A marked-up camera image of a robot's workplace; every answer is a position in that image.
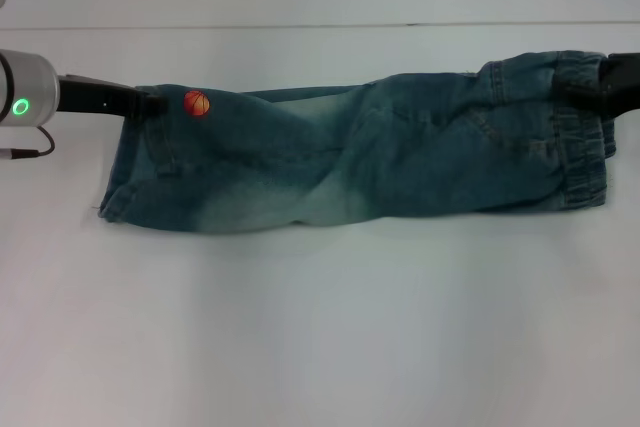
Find thin black cable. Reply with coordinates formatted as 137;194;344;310
9;126;55;159

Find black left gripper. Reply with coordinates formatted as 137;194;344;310
57;74;169;121

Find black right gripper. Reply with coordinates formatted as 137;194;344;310
552;51;640;118

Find blue denim shorts with print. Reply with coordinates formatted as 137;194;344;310
97;49;619;236

